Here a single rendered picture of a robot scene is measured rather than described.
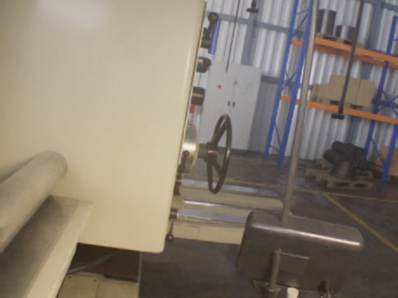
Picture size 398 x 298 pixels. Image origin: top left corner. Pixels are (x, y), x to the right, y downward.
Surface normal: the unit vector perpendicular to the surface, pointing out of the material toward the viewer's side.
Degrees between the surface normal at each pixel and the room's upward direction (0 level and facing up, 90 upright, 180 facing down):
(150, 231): 90
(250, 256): 109
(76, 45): 90
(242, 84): 90
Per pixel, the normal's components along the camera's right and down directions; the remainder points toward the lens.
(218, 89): 0.10, 0.18
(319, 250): -0.21, 0.46
